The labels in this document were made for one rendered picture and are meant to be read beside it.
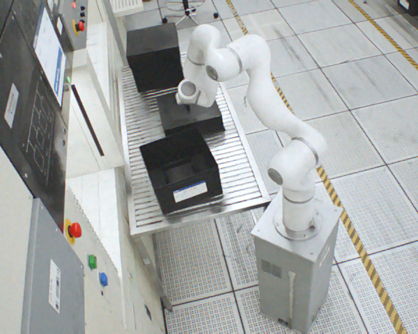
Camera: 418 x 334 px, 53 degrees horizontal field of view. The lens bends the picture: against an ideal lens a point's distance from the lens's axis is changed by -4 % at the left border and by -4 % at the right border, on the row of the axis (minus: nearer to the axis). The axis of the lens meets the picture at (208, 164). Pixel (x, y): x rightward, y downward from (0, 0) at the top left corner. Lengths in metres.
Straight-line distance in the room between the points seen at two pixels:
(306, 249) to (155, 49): 1.32
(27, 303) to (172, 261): 1.87
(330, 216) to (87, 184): 1.03
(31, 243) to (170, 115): 1.38
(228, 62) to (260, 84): 0.13
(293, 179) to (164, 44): 1.26
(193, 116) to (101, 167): 0.51
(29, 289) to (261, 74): 0.95
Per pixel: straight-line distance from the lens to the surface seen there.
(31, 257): 0.86
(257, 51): 1.42
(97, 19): 3.16
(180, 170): 1.98
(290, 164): 1.39
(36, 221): 0.91
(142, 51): 2.39
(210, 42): 1.42
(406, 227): 2.76
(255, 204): 1.82
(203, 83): 1.70
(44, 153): 1.08
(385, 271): 2.57
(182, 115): 2.12
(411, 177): 3.02
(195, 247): 2.64
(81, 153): 1.90
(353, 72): 3.84
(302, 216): 1.65
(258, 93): 1.40
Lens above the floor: 2.19
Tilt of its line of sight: 46 degrees down
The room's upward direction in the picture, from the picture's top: 11 degrees counter-clockwise
